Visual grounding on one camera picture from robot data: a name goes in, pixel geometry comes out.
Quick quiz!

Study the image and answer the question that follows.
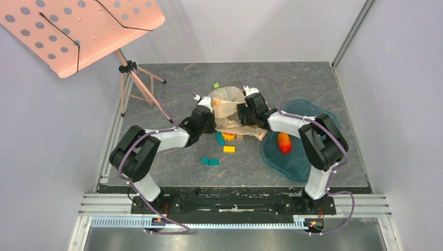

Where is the translucent orange plastic bag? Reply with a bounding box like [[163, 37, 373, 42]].
[[209, 86, 267, 141]]

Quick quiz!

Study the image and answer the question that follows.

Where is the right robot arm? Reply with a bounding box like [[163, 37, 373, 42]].
[[243, 88, 349, 213]]

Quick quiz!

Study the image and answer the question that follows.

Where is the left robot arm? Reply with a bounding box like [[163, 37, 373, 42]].
[[109, 105, 216, 213]]

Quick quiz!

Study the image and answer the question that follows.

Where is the teal block near bag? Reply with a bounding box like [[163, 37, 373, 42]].
[[215, 131, 225, 146]]

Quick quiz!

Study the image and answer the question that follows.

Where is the yellow orange toy piece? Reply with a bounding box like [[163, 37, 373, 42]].
[[222, 132, 236, 141]]

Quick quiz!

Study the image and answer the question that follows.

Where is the yellow rectangular block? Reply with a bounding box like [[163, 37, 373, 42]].
[[223, 145, 236, 153]]

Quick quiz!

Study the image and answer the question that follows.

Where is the teal cube block left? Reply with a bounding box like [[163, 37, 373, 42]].
[[201, 157, 208, 165]]

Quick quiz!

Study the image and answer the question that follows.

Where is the teal cube block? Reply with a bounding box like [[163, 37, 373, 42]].
[[207, 158, 220, 166], [201, 157, 208, 165]]

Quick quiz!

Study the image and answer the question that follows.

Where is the teal cube block right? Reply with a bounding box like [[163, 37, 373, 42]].
[[207, 158, 220, 166]]

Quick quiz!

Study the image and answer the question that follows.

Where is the teal transparent plastic tray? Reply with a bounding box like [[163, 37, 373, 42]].
[[260, 99, 340, 182]]

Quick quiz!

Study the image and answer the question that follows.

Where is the pink music stand tripod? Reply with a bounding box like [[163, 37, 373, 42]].
[[114, 49, 172, 122]]

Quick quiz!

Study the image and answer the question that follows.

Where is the pink perforated music stand desk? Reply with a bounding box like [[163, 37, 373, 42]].
[[1, 1, 165, 78]]

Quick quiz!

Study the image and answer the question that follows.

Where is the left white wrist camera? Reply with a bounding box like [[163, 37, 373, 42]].
[[193, 95, 213, 112]]

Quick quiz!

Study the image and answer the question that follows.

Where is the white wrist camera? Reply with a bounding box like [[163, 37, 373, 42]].
[[243, 85, 260, 97], [193, 95, 213, 112]]

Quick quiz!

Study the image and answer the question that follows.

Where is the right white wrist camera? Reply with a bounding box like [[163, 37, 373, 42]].
[[243, 85, 260, 97]]

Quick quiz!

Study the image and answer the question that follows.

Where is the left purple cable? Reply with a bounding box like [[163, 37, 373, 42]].
[[118, 85, 191, 235]]

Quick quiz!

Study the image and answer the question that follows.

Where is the purple cable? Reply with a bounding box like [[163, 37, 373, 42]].
[[244, 75, 356, 236], [118, 85, 191, 235]]

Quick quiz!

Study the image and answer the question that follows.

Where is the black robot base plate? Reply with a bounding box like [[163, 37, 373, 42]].
[[151, 187, 336, 216]]

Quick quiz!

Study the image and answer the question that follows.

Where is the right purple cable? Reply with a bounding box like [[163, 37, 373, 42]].
[[244, 75, 356, 236]]

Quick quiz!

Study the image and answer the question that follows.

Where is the aluminium frame rail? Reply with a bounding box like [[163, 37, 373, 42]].
[[68, 193, 403, 250]]

